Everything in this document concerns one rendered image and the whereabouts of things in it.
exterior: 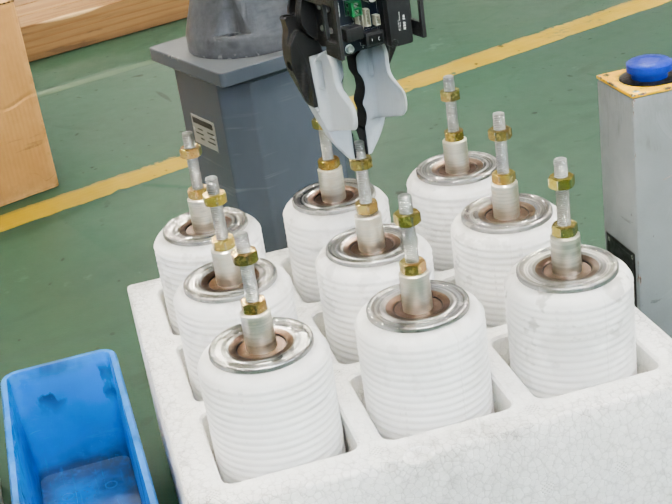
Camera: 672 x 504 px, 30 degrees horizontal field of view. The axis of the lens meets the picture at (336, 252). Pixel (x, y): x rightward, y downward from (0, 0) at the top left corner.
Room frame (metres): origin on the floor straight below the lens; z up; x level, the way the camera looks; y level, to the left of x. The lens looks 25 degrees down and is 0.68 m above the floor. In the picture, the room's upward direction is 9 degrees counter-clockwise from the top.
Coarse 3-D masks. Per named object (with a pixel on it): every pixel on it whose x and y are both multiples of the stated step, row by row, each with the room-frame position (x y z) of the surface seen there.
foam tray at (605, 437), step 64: (320, 320) 0.97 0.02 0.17; (640, 320) 0.87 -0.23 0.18; (512, 384) 0.80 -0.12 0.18; (640, 384) 0.77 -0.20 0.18; (192, 448) 0.78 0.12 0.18; (384, 448) 0.74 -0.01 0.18; (448, 448) 0.73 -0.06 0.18; (512, 448) 0.74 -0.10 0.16; (576, 448) 0.75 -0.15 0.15; (640, 448) 0.76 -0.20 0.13
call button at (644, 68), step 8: (640, 56) 1.07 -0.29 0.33; (648, 56) 1.07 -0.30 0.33; (656, 56) 1.06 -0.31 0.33; (664, 56) 1.06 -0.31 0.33; (632, 64) 1.05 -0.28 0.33; (640, 64) 1.05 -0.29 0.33; (648, 64) 1.05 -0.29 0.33; (656, 64) 1.04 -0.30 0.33; (664, 64) 1.04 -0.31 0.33; (632, 72) 1.05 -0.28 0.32; (640, 72) 1.04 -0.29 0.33; (648, 72) 1.04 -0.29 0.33; (656, 72) 1.04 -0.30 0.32; (664, 72) 1.04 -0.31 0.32; (640, 80) 1.05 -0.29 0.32; (648, 80) 1.04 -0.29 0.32; (656, 80) 1.04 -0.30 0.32
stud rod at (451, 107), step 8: (448, 80) 1.06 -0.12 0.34; (448, 88) 1.06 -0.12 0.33; (448, 104) 1.06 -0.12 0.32; (456, 104) 1.06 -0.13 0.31; (448, 112) 1.06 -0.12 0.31; (456, 112) 1.06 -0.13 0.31; (448, 120) 1.06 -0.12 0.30; (456, 120) 1.06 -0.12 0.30; (448, 128) 1.06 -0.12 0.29; (456, 128) 1.06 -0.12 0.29
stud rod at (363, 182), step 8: (360, 144) 0.92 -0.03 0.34; (360, 152) 0.92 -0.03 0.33; (360, 176) 0.92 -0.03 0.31; (368, 176) 0.92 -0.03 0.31; (360, 184) 0.92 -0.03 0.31; (368, 184) 0.92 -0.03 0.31; (360, 192) 0.92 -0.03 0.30; (368, 192) 0.92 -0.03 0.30; (360, 200) 0.92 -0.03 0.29; (368, 200) 0.92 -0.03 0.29
